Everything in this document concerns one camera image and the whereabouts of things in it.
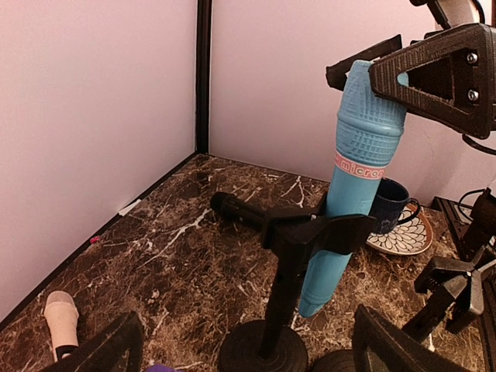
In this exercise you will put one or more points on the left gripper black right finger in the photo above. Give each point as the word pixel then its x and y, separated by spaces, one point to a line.
pixel 378 345

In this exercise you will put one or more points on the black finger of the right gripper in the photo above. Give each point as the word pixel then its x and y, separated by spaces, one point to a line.
pixel 336 73
pixel 448 77

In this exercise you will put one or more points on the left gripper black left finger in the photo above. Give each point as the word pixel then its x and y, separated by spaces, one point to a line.
pixel 118 347

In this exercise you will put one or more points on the purple toy microphone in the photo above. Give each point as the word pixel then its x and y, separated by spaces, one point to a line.
pixel 161 368

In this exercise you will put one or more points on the light blue toy microphone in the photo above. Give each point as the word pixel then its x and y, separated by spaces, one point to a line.
pixel 368 132

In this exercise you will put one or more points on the black microphone stand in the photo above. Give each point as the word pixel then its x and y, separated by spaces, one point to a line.
pixel 456 298

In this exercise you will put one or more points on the stand holding blue microphone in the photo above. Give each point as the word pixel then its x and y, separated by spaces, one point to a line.
pixel 294 237

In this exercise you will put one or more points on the cream white toy microphone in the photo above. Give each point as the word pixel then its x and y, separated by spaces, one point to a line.
pixel 61 316

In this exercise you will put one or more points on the patterned ceramic saucer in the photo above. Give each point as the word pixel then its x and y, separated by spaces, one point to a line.
pixel 408 239

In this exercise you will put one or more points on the dark blue ceramic cup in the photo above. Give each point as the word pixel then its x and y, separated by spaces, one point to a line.
pixel 389 202

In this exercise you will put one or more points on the white paper scrap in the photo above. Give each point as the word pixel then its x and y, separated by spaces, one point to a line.
pixel 129 207

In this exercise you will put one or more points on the black corner frame post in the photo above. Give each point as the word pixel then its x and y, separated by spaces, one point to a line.
pixel 203 75

